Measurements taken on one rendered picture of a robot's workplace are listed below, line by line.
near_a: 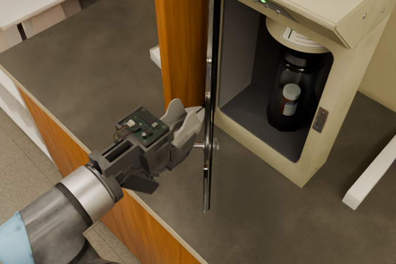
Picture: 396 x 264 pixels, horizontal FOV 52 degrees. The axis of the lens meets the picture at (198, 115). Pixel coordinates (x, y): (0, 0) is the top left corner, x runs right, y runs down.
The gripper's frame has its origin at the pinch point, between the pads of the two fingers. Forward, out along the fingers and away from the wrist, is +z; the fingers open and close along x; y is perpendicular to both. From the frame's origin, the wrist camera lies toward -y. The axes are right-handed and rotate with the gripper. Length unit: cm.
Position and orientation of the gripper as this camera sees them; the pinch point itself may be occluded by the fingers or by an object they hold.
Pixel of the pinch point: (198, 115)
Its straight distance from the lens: 68.5
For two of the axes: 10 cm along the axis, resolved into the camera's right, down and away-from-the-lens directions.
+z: 7.0, -5.5, 4.6
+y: 0.0, -6.4, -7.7
